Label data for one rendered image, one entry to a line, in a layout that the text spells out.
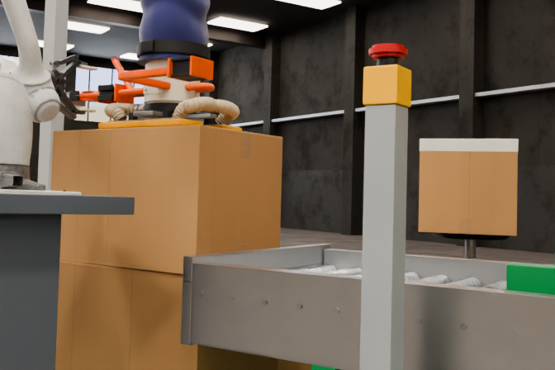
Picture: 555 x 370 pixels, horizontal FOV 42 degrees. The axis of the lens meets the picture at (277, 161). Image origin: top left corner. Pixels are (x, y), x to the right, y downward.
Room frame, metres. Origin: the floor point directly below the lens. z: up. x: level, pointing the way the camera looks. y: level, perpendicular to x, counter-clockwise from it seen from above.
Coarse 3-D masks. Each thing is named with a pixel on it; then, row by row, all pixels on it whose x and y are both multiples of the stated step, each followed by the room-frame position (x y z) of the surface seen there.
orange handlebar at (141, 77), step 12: (120, 72) 1.97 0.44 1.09; (132, 72) 1.94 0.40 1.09; (144, 72) 1.92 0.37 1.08; (156, 72) 1.89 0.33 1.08; (144, 84) 2.05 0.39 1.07; (156, 84) 2.09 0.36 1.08; (168, 84) 2.13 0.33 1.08; (192, 84) 2.14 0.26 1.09; (204, 84) 2.12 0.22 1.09; (84, 96) 2.40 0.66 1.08; (96, 96) 2.37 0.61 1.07; (120, 96) 2.32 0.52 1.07; (132, 96) 2.34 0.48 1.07; (144, 96) 2.31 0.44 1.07
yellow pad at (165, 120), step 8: (168, 112) 2.09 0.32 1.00; (128, 120) 2.14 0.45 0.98; (136, 120) 2.12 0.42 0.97; (144, 120) 2.11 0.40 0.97; (152, 120) 2.07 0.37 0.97; (160, 120) 2.05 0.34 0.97; (168, 120) 2.03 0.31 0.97; (176, 120) 2.02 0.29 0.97; (184, 120) 2.02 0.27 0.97; (192, 120) 2.09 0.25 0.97; (104, 128) 2.18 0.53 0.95; (112, 128) 2.17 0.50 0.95
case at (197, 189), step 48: (96, 144) 2.12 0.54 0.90; (144, 144) 2.01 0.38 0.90; (192, 144) 1.91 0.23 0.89; (240, 144) 2.05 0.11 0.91; (96, 192) 2.12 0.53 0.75; (144, 192) 2.01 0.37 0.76; (192, 192) 1.91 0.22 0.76; (240, 192) 2.05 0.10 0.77; (96, 240) 2.11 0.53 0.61; (144, 240) 2.00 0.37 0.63; (192, 240) 1.90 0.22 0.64; (240, 240) 2.06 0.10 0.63
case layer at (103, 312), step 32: (64, 288) 2.18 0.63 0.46; (96, 288) 2.11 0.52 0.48; (128, 288) 2.04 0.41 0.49; (160, 288) 1.97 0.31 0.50; (64, 320) 2.17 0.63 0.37; (96, 320) 2.10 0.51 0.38; (128, 320) 2.04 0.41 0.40; (160, 320) 1.97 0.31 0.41; (64, 352) 2.17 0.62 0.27; (96, 352) 2.10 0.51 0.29; (128, 352) 2.03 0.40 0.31; (160, 352) 1.97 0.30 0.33; (192, 352) 1.91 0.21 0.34; (224, 352) 2.00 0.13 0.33
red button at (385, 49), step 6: (372, 48) 1.28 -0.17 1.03; (378, 48) 1.27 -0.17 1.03; (384, 48) 1.26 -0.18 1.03; (390, 48) 1.26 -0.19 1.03; (396, 48) 1.26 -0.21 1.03; (402, 48) 1.27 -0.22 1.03; (372, 54) 1.29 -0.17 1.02; (378, 54) 1.27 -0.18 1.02; (384, 54) 1.27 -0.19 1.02; (390, 54) 1.27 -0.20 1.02; (396, 54) 1.27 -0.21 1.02; (402, 54) 1.28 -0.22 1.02; (378, 60) 1.29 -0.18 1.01; (384, 60) 1.28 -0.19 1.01; (390, 60) 1.28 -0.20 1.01; (396, 60) 1.28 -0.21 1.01
